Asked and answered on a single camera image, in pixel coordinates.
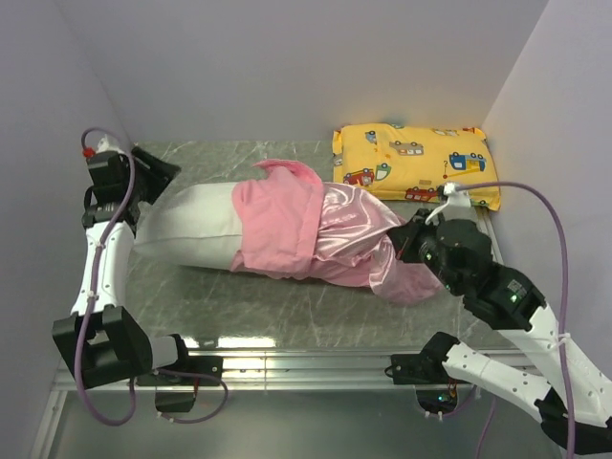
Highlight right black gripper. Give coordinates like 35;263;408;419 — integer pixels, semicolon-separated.
387;207;465;295

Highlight white pillow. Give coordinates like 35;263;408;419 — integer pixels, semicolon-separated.
134;182;243;271

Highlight pink satin pillowcase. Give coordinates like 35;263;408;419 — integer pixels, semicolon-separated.
231;160;443;305

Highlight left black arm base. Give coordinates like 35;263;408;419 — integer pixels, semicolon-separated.
135;334;229;425

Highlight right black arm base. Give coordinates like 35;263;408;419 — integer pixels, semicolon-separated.
383;332;477;422

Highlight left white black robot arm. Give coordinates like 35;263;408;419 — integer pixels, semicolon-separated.
52;140;193;389

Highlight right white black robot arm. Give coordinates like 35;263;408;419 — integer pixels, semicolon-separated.
388;209;611;455

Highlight yellow cartoon vehicle pillow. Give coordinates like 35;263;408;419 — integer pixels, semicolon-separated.
332;122;498;204

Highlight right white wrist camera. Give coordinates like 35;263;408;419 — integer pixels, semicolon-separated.
425;182;471;225

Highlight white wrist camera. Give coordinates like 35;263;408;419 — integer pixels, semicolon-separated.
425;182;471;225
82;135;124;159

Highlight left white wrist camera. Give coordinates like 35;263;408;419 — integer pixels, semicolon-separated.
82;135;124;159

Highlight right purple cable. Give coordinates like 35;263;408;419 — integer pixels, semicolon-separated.
448;181;575;459

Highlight purple cable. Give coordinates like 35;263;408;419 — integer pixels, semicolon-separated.
448;181;575;459
71;126;229;426

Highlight aluminium mounting rail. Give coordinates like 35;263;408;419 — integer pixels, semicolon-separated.
51;347;560;392

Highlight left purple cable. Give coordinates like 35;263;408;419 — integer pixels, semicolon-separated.
71;126;229;426

